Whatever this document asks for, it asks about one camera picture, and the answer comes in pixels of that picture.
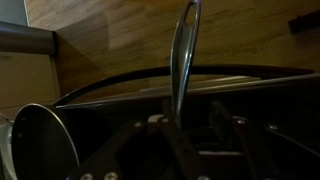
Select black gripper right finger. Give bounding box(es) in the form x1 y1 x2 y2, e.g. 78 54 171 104
209 99 320 180

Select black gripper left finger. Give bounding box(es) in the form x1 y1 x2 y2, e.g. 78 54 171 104
68 98 209 180

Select frying pan steel handle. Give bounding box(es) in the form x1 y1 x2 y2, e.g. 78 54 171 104
169 0 203 130

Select dark bar on floor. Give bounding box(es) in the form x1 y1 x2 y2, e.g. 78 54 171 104
287 9 320 35

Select grey metal tube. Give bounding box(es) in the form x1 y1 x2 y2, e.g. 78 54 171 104
0 20 56 57

